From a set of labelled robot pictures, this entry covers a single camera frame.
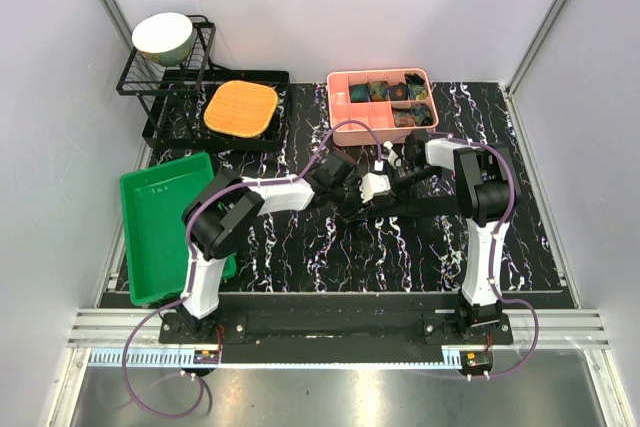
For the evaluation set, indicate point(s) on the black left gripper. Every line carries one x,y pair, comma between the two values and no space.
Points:
355,185

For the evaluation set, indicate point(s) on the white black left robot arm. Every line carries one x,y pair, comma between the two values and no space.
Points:
219,218

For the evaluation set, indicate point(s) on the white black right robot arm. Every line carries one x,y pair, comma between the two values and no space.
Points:
486,192

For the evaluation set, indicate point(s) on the rolled colourful large tie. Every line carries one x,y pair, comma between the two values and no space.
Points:
412,115

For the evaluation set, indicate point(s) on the black marbled table mat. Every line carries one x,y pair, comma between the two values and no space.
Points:
318,251

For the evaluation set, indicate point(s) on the pink divided organizer box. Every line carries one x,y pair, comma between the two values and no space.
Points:
361,124

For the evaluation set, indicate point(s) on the rolled orange dark tie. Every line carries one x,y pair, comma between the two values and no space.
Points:
398,92

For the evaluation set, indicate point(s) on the rolled black green tie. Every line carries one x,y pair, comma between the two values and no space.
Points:
417,86

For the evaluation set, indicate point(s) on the rolled green patterned tie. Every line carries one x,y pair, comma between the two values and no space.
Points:
378,91

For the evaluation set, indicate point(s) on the rolled dark teal tie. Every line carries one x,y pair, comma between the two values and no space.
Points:
359,93

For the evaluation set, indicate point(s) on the orange woven square mat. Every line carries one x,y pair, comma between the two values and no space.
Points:
241,109

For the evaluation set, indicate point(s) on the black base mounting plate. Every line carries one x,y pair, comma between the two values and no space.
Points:
429,318

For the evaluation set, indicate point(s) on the green plastic tray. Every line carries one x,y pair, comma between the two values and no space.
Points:
153,201

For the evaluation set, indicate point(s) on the white green ceramic bowl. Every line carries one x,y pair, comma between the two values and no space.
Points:
166,39

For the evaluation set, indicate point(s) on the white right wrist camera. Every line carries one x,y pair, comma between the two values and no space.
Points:
393,158

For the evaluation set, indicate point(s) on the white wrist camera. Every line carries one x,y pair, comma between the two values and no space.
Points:
374,185
393,158

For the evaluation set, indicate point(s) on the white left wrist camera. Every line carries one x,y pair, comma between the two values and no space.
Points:
374,185

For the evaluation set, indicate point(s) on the black wire dish rack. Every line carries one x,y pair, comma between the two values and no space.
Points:
174,98

